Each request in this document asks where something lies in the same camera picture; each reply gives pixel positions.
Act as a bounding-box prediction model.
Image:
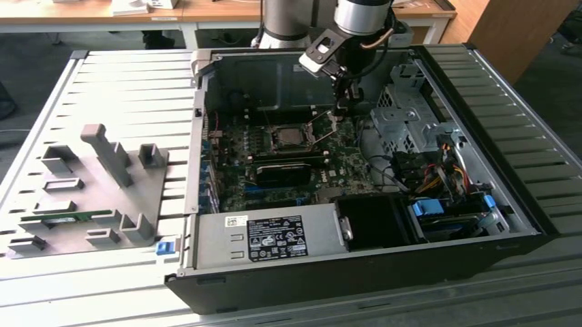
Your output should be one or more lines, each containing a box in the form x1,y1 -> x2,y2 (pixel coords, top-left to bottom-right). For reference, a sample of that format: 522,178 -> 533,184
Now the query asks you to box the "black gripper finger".
350,82 -> 366,106
334,76 -> 353,118

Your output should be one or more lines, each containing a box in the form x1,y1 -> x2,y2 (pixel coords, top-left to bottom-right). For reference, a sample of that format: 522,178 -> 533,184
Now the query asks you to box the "metal socket cover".
308,110 -> 344,146

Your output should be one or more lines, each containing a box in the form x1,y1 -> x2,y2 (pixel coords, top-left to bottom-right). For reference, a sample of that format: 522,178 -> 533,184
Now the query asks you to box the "silver CPU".
276,127 -> 313,147

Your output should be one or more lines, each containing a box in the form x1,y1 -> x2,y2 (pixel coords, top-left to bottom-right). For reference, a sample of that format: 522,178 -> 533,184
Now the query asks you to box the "CPU socket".
269,124 -> 318,153

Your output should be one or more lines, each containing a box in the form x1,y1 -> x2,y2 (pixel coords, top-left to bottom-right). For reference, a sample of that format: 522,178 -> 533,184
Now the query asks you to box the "silver metal drive cage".
369,56 -> 470,154

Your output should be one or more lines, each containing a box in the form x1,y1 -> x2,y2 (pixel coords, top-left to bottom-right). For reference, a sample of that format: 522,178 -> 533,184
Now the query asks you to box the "light wooden desk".
0,0 -> 198,35
182,0 -> 458,45

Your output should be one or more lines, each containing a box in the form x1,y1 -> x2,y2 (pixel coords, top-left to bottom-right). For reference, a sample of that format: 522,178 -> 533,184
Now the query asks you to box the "green motherboard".
199,112 -> 393,214

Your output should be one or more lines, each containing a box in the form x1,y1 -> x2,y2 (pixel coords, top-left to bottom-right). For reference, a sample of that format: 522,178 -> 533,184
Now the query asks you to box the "black RAM slot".
252,152 -> 330,165

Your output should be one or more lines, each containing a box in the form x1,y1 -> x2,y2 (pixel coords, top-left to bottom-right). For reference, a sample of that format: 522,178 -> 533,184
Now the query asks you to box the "brown wooden cabinet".
438,0 -> 576,86

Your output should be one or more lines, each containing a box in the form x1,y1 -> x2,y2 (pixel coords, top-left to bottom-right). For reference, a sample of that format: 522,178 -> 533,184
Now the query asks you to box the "blue disk carrier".
409,199 -> 445,217

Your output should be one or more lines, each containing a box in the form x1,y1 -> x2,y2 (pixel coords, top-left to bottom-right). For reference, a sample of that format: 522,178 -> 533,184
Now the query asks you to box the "black fan shroud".
334,196 -> 429,253

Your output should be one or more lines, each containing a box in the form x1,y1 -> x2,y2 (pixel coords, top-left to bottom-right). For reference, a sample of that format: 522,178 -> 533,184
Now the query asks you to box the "black bag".
143,30 -> 179,50

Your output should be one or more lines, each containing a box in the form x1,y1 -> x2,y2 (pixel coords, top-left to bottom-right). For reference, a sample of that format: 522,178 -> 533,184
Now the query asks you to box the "silver power supply unit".
193,204 -> 352,273

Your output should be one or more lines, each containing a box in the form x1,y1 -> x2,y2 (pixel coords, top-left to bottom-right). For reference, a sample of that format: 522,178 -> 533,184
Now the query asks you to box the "white paper stack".
113,0 -> 153,16

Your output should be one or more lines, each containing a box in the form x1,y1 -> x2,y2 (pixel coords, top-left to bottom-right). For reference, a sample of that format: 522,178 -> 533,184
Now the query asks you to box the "black open PC case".
163,43 -> 561,316

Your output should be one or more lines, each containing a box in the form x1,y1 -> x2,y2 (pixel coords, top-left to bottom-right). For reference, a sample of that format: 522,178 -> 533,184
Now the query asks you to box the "grey parts rack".
7,123 -> 170,262

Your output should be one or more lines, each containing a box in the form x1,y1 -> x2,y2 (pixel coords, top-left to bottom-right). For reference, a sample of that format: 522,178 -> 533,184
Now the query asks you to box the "green RAM stick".
21,209 -> 114,228

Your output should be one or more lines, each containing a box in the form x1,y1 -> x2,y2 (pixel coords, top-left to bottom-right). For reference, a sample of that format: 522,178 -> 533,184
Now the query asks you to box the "black cable with copper sleeve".
338,0 -> 397,81

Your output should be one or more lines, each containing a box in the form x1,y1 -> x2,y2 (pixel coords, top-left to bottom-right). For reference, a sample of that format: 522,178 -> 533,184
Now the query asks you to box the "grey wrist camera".
298,29 -> 350,74
392,22 -> 416,48

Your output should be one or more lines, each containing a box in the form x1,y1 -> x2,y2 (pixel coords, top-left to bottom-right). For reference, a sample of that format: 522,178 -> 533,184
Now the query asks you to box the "coloured power wire bundle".
421,163 -> 470,195

